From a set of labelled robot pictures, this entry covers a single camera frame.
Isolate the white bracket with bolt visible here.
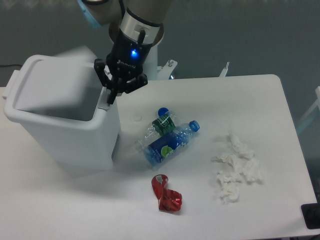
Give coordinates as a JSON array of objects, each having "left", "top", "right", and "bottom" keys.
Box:
[{"left": 157, "top": 59, "right": 178, "bottom": 80}]

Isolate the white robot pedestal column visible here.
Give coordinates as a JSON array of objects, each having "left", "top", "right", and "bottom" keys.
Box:
[{"left": 143, "top": 45, "right": 158, "bottom": 81}]

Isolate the white clamp behind table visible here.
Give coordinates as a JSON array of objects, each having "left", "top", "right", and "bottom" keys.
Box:
[{"left": 219, "top": 61, "right": 230, "bottom": 78}]

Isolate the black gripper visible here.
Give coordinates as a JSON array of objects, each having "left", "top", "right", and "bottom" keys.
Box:
[{"left": 93, "top": 29, "right": 152, "bottom": 105}]

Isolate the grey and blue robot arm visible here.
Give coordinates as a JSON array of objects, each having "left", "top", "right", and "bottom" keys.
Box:
[{"left": 78, "top": 0, "right": 172, "bottom": 105}]

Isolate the white table hole plug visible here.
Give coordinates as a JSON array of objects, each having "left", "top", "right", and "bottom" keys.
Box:
[{"left": 132, "top": 113, "right": 142, "bottom": 122}]

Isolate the crushed red soda can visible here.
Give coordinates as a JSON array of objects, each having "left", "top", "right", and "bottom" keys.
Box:
[{"left": 151, "top": 174, "right": 183, "bottom": 213}]

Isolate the clear bottle green label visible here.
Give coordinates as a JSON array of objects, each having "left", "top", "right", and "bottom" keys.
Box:
[{"left": 134, "top": 110, "right": 179, "bottom": 152}]

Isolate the white plastic trash can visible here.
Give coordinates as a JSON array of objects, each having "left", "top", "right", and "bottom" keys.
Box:
[{"left": 2, "top": 46, "right": 121, "bottom": 170}]

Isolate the crumpled white tissue paper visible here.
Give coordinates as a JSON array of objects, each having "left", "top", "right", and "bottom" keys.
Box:
[{"left": 211, "top": 131, "right": 264, "bottom": 205}]

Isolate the black device at table edge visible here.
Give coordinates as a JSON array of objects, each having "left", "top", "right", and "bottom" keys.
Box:
[{"left": 301, "top": 203, "right": 320, "bottom": 230}]

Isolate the blue labelled plastic bottle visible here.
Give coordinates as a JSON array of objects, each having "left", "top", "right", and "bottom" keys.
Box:
[{"left": 143, "top": 120, "right": 201, "bottom": 167}]

